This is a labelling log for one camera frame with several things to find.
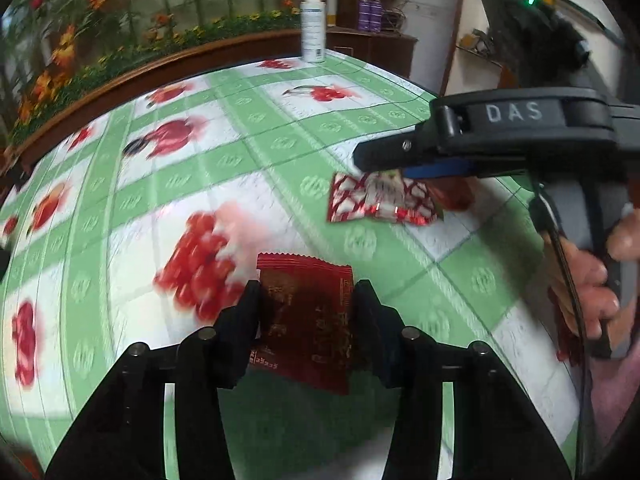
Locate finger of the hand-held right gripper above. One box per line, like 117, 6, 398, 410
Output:
352, 127, 451, 174
402, 160, 476, 179

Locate dark red snack packet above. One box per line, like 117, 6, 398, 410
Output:
248, 253, 356, 396

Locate red and white snack packet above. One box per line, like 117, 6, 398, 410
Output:
327, 170, 445, 226

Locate flower wall poster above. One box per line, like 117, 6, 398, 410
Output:
0, 0, 307, 147

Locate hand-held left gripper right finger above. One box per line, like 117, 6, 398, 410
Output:
352, 280, 574, 480

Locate green printed tablecloth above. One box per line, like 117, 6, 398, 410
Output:
0, 47, 603, 480

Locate wooden corner cabinet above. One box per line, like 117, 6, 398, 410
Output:
324, 25, 419, 80

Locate white spray bottle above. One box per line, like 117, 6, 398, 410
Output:
299, 0, 327, 65

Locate black cable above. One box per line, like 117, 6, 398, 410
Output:
529, 180, 597, 480

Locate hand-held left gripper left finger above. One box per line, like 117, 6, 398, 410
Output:
45, 280, 264, 480

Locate person's right hand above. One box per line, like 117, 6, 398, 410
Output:
544, 204, 640, 342

